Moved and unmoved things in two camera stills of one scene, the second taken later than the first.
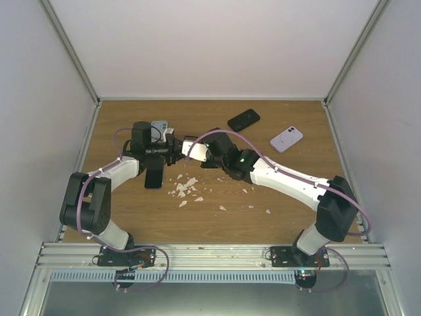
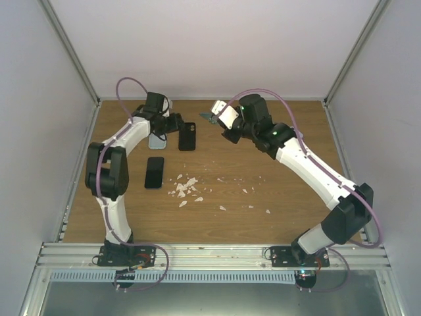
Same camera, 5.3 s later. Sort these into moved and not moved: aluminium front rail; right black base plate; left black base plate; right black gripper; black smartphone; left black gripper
Moved: right black gripper; left black gripper
Not moved: right black base plate; left black base plate; aluminium front rail; black smartphone
